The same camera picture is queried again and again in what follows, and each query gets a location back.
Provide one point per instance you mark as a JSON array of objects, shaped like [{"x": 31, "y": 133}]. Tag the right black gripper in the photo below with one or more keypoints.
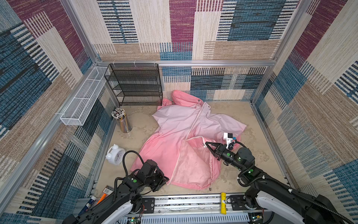
[{"x": 219, "y": 150}]

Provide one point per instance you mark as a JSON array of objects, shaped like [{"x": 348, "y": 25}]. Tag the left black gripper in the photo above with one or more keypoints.
[{"x": 158, "y": 171}]

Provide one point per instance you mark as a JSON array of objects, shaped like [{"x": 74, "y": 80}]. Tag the pink zip-up jacket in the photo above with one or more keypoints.
[{"x": 185, "y": 124}]

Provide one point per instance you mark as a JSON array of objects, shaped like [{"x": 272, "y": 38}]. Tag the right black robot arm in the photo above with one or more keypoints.
[{"x": 269, "y": 193}]

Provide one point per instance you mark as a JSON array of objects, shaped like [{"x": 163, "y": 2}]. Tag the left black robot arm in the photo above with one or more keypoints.
[{"x": 126, "y": 197}]

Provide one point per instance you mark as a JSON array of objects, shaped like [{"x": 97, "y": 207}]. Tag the pack of coloured markers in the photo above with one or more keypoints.
[{"x": 106, "y": 192}]

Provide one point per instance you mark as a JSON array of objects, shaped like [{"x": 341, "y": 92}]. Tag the metal cup of pencils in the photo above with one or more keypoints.
[{"x": 120, "y": 116}]

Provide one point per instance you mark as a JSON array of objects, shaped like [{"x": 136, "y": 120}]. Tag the yellow rail stopper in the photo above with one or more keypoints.
[{"x": 223, "y": 203}]

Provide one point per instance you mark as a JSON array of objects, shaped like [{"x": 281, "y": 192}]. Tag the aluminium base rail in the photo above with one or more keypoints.
[{"x": 197, "y": 209}]

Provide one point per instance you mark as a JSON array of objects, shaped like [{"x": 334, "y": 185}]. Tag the black wire mesh shelf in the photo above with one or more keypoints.
[{"x": 135, "y": 84}]

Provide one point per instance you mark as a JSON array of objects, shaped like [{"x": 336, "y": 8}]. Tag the white wire mesh basket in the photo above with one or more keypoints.
[{"x": 82, "y": 103}]

